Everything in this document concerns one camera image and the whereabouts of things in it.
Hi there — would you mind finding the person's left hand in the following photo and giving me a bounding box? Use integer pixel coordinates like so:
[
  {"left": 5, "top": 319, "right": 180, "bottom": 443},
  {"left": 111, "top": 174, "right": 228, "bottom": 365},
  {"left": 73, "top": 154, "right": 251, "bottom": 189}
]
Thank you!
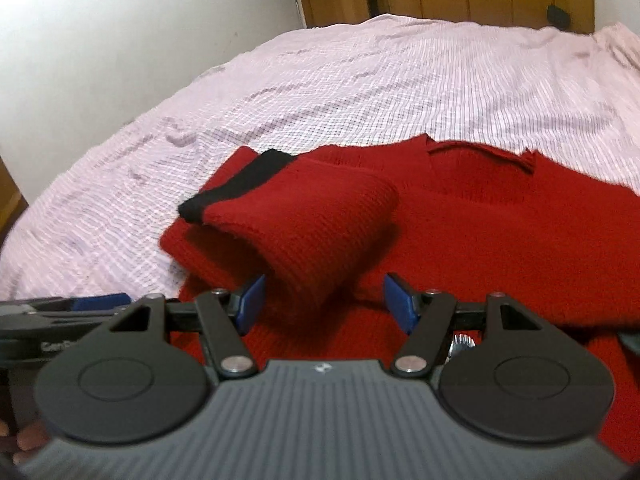
[{"left": 0, "top": 420, "right": 50, "bottom": 465}]

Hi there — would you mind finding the small black hanging pouch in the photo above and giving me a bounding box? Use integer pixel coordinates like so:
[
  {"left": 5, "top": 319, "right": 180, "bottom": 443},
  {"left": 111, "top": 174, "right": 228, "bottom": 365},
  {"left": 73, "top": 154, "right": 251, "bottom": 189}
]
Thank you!
[{"left": 546, "top": 4, "right": 572, "bottom": 32}]

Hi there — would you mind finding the red knitted sweater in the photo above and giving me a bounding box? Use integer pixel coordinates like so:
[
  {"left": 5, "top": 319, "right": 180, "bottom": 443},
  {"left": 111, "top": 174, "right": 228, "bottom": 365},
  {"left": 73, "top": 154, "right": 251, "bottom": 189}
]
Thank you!
[{"left": 160, "top": 136, "right": 639, "bottom": 462}]

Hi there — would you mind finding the pink checked bed sheet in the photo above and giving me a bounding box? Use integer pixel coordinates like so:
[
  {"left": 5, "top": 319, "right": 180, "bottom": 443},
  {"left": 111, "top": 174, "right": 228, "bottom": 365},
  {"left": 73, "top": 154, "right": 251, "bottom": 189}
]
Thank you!
[{"left": 1, "top": 14, "right": 639, "bottom": 299}]

